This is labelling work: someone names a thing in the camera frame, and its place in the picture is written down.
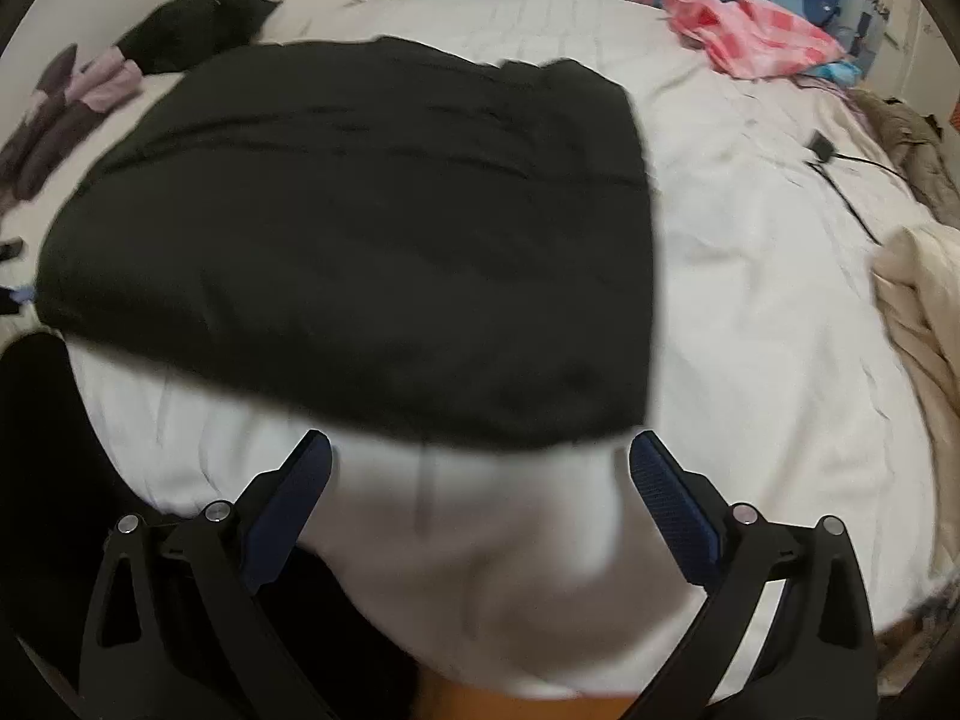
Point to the cream blanket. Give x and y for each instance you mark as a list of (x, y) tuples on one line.
[(922, 315)]

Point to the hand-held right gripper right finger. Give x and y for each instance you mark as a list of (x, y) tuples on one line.
[(671, 499)]

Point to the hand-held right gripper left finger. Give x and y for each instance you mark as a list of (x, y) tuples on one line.
[(289, 499)]

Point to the person's leg in black trousers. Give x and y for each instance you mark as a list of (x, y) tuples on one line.
[(45, 465)]

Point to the brown coat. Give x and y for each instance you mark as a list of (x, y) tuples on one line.
[(911, 142)]

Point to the black garment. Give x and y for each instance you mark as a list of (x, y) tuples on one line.
[(195, 26)]

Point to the pink checked cloth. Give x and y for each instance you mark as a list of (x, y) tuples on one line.
[(750, 34)]

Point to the purple two-tone jacket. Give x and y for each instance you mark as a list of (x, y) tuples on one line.
[(67, 112)]

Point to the white striped bed sheet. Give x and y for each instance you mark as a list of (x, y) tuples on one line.
[(750, 315)]

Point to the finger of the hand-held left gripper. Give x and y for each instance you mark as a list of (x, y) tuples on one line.
[(19, 298)]

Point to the black puffer jacket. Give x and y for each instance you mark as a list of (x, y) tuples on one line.
[(337, 240)]

